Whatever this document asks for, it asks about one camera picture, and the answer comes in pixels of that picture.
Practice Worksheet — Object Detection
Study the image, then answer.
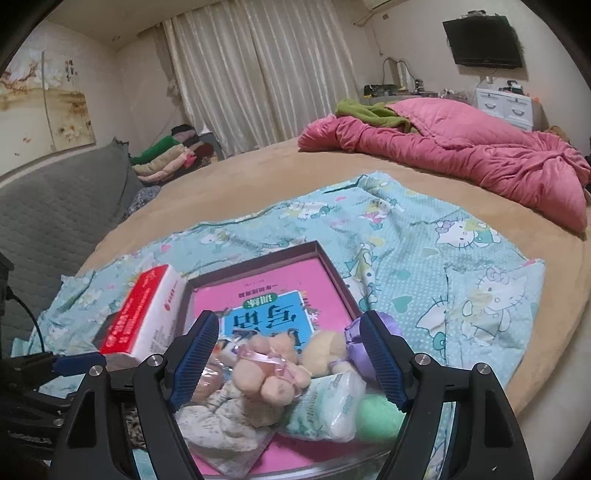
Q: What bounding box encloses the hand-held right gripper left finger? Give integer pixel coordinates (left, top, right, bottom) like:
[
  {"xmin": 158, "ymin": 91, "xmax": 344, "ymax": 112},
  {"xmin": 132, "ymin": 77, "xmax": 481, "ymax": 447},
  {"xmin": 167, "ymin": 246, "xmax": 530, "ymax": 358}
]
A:
[{"xmin": 48, "ymin": 310, "xmax": 220, "ymax": 480}]

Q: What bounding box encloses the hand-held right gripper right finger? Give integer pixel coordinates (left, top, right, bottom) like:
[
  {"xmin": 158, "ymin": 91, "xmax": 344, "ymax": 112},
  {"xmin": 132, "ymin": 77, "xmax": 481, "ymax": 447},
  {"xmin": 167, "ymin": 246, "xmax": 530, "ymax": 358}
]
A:
[{"xmin": 358, "ymin": 310, "xmax": 535, "ymax": 480}]

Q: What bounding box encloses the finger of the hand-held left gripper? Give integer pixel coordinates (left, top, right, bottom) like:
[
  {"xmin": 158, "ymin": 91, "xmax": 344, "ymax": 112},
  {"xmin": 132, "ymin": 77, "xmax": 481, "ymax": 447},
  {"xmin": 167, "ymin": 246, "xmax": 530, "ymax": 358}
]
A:
[{"xmin": 9, "ymin": 352, "xmax": 108, "ymax": 384}]

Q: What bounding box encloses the brown plush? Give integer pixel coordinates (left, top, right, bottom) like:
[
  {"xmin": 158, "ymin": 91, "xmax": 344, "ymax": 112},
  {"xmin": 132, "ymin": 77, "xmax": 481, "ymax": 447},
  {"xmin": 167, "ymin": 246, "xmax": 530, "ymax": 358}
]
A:
[{"xmin": 191, "ymin": 348, "xmax": 237, "ymax": 402}]

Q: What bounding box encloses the purple plush ball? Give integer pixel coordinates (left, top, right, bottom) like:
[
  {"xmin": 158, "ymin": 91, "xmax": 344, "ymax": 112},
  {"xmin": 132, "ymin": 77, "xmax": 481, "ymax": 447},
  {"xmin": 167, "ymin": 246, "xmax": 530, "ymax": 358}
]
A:
[{"xmin": 344, "ymin": 311, "xmax": 407, "ymax": 379}]

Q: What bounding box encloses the yellow plush toy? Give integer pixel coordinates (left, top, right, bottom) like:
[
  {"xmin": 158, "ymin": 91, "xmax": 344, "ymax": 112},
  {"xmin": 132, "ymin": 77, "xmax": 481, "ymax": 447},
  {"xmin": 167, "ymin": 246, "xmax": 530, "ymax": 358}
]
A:
[{"xmin": 302, "ymin": 331, "xmax": 348, "ymax": 372}]

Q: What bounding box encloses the floral white cloth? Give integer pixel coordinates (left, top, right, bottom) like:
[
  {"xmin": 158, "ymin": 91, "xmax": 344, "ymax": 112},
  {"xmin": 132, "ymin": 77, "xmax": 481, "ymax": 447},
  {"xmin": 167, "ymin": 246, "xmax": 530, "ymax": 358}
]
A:
[{"xmin": 178, "ymin": 383, "xmax": 269, "ymax": 455}]

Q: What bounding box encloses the green floral tissue pack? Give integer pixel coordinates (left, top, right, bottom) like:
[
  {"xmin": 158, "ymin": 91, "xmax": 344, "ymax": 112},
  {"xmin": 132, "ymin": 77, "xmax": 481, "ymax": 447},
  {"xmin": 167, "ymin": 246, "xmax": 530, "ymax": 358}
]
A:
[{"xmin": 277, "ymin": 371, "xmax": 368, "ymax": 444}]

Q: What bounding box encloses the beige plush bear pink ribbon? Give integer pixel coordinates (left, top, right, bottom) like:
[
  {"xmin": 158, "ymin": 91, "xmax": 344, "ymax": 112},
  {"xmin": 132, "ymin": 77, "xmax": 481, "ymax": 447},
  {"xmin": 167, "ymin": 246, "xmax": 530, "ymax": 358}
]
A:
[{"xmin": 233, "ymin": 332, "xmax": 311, "ymax": 407}]

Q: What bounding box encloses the shallow dark-rimmed box tray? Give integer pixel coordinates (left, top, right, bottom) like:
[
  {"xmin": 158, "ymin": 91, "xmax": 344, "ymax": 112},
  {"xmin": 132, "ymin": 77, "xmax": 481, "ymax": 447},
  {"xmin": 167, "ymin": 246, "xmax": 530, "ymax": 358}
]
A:
[{"xmin": 178, "ymin": 241, "xmax": 416, "ymax": 480}]

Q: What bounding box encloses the green egg-shaped sponge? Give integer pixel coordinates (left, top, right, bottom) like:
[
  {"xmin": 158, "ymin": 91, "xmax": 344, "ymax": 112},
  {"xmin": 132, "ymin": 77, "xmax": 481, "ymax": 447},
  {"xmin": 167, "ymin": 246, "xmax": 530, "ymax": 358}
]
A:
[{"xmin": 355, "ymin": 394, "xmax": 407, "ymax": 444}]

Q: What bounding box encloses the red tissue box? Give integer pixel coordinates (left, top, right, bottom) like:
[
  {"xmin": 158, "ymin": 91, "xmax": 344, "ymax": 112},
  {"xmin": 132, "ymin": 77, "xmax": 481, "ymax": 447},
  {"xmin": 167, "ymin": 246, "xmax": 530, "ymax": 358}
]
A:
[{"xmin": 99, "ymin": 264, "xmax": 195, "ymax": 363}]

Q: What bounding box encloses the cartoon cat printed blanket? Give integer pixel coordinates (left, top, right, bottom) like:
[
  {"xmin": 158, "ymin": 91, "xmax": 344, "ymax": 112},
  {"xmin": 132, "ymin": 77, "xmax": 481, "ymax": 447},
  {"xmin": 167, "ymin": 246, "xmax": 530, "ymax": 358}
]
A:
[{"xmin": 14, "ymin": 172, "xmax": 548, "ymax": 480}]

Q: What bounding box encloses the pink book with blue label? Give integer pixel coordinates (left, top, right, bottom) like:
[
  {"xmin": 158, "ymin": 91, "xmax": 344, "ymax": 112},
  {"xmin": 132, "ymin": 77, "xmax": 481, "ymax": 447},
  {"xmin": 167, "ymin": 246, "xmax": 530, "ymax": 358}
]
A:
[{"xmin": 189, "ymin": 257, "xmax": 398, "ymax": 478}]

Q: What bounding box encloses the grey quilted headboard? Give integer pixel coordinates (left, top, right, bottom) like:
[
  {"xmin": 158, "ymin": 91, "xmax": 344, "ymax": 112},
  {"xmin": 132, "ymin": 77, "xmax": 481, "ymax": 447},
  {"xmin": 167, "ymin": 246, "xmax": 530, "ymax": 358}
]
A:
[{"xmin": 0, "ymin": 138, "xmax": 144, "ymax": 361}]

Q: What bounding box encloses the dark patterned cloth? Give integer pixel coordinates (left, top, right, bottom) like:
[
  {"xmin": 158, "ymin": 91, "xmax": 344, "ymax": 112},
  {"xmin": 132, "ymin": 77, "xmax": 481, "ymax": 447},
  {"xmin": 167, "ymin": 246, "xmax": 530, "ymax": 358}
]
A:
[{"xmin": 122, "ymin": 185, "xmax": 162, "ymax": 217}]

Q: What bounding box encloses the round beige bed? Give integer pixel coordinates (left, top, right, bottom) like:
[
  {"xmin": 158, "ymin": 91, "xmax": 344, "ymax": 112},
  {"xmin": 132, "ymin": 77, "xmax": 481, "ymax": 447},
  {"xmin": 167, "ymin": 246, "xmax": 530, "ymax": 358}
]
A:
[{"xmin": 74, "ymin": 136, "xmax": 591, "ymax": 416}]

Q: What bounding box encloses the stack of folded clothes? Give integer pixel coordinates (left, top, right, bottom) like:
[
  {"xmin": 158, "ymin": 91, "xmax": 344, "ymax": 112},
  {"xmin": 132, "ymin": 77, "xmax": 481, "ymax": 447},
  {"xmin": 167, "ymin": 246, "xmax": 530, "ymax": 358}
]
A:
[{"xmin": 129, "ymin": 124, "xmax": 218, "ymax": 185}]

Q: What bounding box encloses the pink quilt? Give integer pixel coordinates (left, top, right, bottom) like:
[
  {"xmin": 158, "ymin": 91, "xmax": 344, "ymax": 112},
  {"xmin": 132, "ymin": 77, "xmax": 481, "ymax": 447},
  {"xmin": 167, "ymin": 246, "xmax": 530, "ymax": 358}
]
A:
[{"xmin": 298, "ymin": 98, "xmax": 591, "ymax": 232}]

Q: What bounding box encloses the green cloth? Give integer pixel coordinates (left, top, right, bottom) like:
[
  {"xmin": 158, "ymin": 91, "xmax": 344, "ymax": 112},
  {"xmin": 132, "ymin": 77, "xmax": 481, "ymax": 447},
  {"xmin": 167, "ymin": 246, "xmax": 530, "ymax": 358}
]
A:
[{"xmin": 335, "ymin": 99, "xmax": 419, "ymax": 134}]

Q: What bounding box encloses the cluttered dressing table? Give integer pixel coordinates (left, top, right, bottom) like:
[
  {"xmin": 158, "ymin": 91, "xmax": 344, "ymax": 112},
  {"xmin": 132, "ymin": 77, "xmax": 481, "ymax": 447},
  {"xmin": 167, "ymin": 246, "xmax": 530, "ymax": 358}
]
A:
[{"xmin": 364, "ymin": 83, "xmax": 439, "ymax": 100}]

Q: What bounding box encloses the white drawer cabinet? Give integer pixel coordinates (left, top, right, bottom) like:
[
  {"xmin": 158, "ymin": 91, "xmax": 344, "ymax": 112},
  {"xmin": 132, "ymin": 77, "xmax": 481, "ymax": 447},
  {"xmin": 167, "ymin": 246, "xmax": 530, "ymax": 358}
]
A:
[{"xmin": 475, "ymin": 88, "xmax": 543, "ymax": 132}]

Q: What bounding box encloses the white framed table mirror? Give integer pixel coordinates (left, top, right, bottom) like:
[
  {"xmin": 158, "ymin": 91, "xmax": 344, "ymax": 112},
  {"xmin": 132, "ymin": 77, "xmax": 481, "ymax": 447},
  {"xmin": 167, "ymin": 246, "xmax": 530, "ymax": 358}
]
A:
[{"xmin": 382, "ymin": 58, "xmax": 413, "ymax": 93}]

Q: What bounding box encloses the white curtain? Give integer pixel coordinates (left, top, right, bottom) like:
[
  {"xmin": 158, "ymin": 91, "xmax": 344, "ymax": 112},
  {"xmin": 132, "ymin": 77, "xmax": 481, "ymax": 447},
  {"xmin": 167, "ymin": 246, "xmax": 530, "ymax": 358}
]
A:
[{"xmin": 161, "ymin": 0, "xmax": 365, "ymax": 155}]

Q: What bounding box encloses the black cable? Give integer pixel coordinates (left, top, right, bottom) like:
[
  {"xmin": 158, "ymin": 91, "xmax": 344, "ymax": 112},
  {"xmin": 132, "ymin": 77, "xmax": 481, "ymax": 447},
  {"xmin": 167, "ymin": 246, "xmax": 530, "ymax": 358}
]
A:
[{"xmin": 7, "ymin": 286, "xmax": 44, "ymax": 356}]

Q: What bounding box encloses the flower landscape wall painting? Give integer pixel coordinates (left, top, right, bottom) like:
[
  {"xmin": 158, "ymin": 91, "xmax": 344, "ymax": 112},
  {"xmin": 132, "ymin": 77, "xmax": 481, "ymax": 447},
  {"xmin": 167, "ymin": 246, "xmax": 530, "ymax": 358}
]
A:
[{"xmin": 0, "ymin": 48, "xmax": 98, "ymax": 160}]

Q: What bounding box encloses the black wall television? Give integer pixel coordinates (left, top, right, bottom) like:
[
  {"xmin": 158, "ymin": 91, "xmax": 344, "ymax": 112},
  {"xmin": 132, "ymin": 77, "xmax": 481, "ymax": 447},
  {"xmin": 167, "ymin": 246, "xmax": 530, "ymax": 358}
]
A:
[{"xmin": 442, "ymin": 15, "xmax": 525, "ymax": 70}]

